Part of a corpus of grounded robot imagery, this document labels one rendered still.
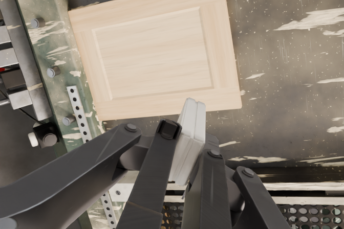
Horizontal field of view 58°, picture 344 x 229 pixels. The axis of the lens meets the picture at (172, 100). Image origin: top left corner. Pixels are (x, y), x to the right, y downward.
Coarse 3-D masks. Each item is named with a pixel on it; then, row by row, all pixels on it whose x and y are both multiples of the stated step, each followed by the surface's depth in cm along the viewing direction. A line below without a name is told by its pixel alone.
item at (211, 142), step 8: (208, 136) 19; (208, 144) 18; (216, 144) 19; (192, 176) 16; (232, 184) 15; (232, 192) 15; (240, 192) 15; (232, 200) 15; (240, 200) 15; (232, 208) 15; (240, 208) 15
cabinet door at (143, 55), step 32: (128, 0) 75; (160, 0) 73; (192, 0) 71; (224, 0) 69; (96, 32) 81; (128, 32) 78; (160, 32) 76; (192, 32) 73; (224, 32) 71; (96, 64) 84; (128, 64) 81; (160, 64) 78; (192, 64) 76; (224, 64) 73; (96, 96) 87; (128, 96) 84; (160, 96) 81; (192, 96) 78; (224, 96) 76
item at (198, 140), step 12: (204, 108) 22; (204, 120) 20; (192, 132) 17; (204, 132) 18; (192, 144) 16; (204, 144) 16; (192, 156) 17; (180, 168) 17; (192, 168) 17; (180, 180) 17
